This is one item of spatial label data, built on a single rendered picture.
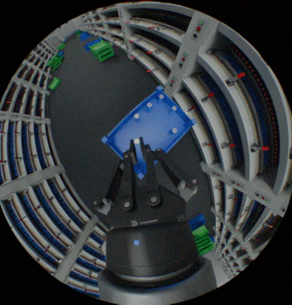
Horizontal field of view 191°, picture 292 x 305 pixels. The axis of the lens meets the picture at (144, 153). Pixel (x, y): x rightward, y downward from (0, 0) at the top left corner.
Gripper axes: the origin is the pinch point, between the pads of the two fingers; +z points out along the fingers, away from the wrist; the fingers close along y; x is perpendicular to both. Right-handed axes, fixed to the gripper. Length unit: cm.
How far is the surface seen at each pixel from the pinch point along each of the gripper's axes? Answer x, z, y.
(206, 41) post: 32.5, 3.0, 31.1
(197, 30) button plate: 37.7, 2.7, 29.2
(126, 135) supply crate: -1.3, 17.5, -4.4
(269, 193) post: -18, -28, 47
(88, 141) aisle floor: -5, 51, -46
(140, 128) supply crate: -0.2, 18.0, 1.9
